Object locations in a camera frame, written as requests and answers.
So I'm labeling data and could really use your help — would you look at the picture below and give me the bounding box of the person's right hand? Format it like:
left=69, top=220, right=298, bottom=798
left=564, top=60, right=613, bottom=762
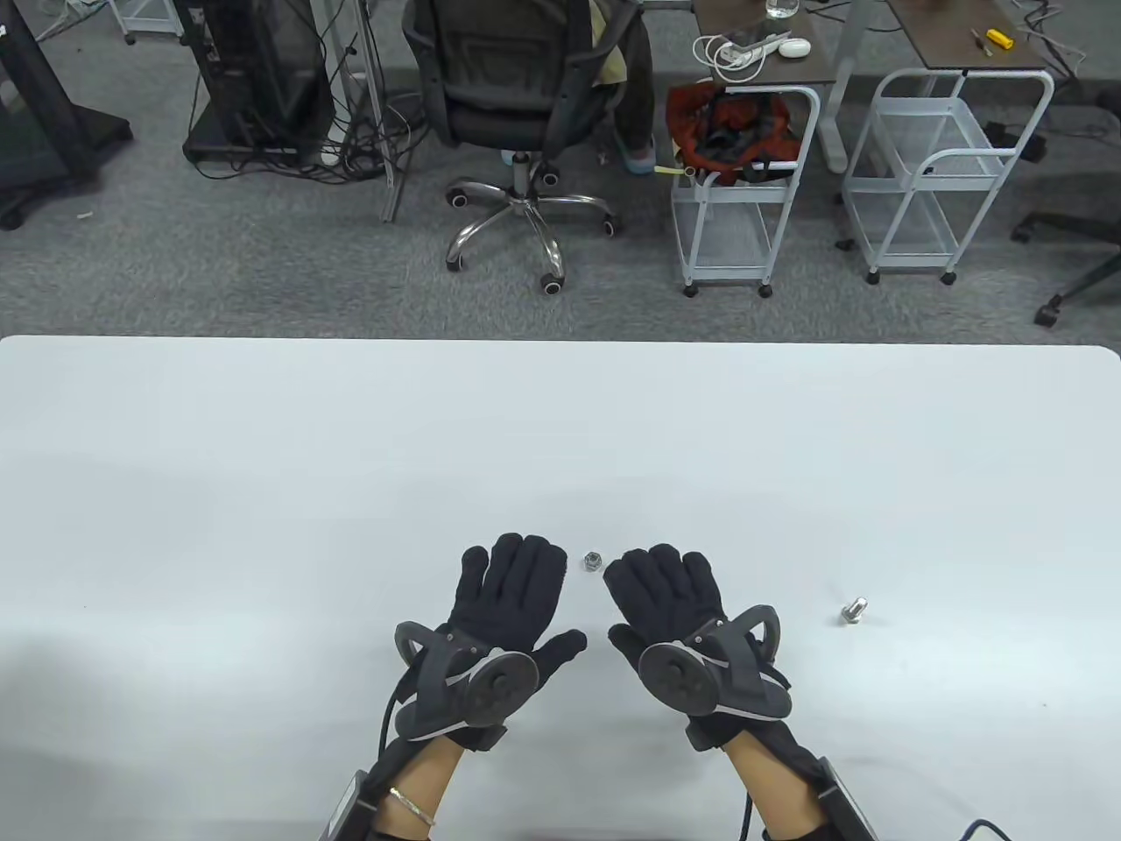
left=603, top=543, right=730, bottom=673

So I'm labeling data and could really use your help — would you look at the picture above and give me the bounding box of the person's left hand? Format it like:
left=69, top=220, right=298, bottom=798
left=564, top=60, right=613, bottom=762
left=445, top=533, right=589, bottom=681

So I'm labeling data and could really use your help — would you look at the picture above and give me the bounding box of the black forearm sensor box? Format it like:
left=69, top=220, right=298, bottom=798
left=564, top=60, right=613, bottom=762
left=816, top=755, right=879, bottom=841
left=326, top=769, right=391, bottom=841

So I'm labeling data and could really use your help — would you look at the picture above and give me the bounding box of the person's left forearm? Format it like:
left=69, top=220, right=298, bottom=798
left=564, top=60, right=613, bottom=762
left=372, top=734, right=467, bottom=841

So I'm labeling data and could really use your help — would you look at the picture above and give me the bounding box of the person's right forearm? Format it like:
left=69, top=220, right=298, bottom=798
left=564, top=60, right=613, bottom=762
left=725, top=725, right=831, bottom=841

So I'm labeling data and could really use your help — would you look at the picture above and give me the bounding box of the dark grey tracking controller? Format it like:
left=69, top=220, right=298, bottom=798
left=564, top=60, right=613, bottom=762
left=394, top=620, right=540, bottom=744
left=638, top=606, right=793, bottom=724

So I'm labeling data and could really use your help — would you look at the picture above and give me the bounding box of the white metal trolley cart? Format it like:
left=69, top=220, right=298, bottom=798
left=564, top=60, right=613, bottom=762
left=670, top=83, right=821, bottom=299
left=843, top=68, right=1056, bottom=286

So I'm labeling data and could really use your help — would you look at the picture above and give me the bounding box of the red and black bag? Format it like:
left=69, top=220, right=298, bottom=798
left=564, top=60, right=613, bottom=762
left=666, top=81, right=802, bottom=187

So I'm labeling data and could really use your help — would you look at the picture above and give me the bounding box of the black office chair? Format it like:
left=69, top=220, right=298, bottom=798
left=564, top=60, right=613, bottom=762
left=401, top=0, right=649, bottom=296

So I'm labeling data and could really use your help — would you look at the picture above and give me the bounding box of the white desk leg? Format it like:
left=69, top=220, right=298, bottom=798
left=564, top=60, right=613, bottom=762
left=819, top=0, right=879, bottom=173

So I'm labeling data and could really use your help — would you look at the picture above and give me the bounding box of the black chair base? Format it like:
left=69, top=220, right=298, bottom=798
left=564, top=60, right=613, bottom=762
left=1012, top=210, right=1121, bottom=328

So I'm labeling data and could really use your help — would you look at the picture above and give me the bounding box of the brown top desk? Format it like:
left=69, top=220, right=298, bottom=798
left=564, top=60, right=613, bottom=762
left=889, top=0, right=1052, bottom=71
left=692, top=0, right=837, bottom=87

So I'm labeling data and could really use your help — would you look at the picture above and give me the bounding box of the white power strip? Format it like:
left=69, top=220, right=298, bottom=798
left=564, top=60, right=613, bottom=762
left=716, top=32, right=793, bottom=64

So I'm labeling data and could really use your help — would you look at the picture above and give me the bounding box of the black power adapter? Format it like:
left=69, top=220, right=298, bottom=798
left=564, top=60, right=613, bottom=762
left=981, top=121, right=1047, bottom=163

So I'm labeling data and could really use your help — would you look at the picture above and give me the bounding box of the black computer tower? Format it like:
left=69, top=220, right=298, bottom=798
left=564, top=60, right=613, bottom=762
left=173, top=0, right=338, bottom=163

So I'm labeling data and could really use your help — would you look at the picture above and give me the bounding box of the black rolling stand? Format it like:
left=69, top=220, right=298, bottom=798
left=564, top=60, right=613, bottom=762
left=0, top=0, right=134, bottom=230

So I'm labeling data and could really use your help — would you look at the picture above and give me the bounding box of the thin metal bracelet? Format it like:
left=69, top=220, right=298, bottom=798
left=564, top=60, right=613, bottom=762
left=388, top=786, right=436, bottom=827

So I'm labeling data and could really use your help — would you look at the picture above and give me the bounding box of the aluminium frame post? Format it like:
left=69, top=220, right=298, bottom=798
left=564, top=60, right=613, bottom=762
left=326, top=0, right=411, bottom=224

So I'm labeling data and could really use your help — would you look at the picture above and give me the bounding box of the black cable bundle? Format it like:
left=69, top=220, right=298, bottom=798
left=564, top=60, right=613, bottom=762
left=188, top=83, right=430, bottom=185

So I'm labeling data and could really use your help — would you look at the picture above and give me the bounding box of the coiled white cable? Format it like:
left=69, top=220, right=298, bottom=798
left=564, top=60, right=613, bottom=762
left=694, top=33, right=765, bottom=86

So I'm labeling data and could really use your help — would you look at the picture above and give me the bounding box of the grey cable bundle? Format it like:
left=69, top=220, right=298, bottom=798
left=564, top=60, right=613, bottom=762
left=1016, top=0, right=1091, bottom=84

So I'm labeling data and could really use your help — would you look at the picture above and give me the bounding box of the white wire rack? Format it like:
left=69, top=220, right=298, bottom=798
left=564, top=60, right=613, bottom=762
left=109, top=0, right=187, bottom=45

